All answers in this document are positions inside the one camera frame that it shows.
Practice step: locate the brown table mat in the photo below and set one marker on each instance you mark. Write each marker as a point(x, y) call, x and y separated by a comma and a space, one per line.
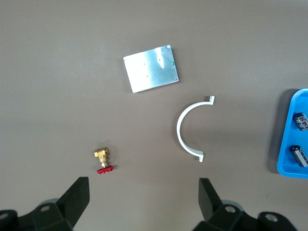
point(60, 96)

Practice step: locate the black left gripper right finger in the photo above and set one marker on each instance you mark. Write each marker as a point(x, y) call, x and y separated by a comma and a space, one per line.
point(210, 207)

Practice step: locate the silver metal plate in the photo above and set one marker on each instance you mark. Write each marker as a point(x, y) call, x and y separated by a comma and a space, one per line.
point(151, 69)

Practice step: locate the white curved plastic bracket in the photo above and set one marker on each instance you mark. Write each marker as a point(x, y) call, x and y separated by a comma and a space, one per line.
point(179, 130)

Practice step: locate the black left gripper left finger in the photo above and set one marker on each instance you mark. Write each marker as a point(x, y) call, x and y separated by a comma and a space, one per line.
point(72, 204)

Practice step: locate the blue plastic tray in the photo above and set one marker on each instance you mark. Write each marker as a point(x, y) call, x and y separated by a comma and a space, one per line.
point(286, 144)

